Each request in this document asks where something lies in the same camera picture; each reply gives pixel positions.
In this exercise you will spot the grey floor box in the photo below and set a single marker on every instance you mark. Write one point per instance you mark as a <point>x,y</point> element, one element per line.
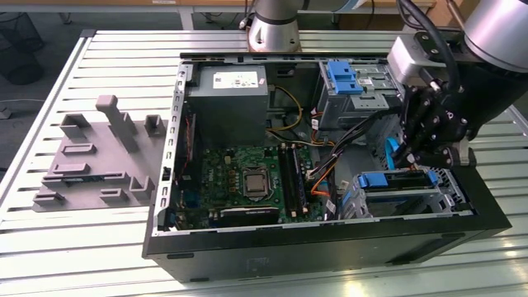
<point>4,113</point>

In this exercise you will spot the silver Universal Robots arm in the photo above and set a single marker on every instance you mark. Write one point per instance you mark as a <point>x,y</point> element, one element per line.
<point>272,31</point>

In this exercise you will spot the black PC case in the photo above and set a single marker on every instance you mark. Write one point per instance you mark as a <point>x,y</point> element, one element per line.
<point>329,253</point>

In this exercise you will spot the metal optical drive cage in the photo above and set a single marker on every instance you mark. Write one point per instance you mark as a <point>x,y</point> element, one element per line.
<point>367,102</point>

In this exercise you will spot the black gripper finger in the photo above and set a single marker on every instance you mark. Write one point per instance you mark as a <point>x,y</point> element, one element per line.
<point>445,157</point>
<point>420,123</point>

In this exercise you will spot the metal disk bay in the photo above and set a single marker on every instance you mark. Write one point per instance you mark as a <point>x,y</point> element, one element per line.
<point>444,198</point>

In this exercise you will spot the grey parts rack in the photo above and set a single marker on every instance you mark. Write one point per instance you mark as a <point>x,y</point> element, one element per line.
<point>103,167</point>

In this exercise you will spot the blue drive latch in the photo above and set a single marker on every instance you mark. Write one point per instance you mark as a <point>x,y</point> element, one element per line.
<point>344,80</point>

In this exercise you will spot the green motherboard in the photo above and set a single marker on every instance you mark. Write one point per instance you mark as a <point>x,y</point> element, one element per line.
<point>219,179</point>

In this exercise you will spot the grey power supply unit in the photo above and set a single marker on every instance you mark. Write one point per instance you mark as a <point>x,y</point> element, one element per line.
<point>227,117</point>

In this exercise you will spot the black RAM stick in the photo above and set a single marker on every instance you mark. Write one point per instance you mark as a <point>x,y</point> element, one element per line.
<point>299,179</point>

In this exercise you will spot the green RAM stick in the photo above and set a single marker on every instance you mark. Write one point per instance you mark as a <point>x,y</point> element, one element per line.
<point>93,179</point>

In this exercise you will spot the black graphics card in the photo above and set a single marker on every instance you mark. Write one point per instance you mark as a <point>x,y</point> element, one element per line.
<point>247,216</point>

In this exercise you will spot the silver CPU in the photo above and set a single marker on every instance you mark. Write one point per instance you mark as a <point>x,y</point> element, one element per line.
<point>256,182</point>

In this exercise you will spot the black mesh waste bin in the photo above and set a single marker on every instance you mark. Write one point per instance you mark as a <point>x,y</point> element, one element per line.
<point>20,46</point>

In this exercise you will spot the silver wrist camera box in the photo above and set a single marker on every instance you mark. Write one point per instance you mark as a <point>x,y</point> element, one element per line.
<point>405,58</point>

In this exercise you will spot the wooden cabinet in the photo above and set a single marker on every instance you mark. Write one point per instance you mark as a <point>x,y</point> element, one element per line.
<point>441,12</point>

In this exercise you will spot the wooden workbench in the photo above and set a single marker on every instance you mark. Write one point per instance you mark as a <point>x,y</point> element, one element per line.
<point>123,3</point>

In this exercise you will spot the hard disk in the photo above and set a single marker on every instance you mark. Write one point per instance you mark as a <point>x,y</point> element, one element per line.
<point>373,181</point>

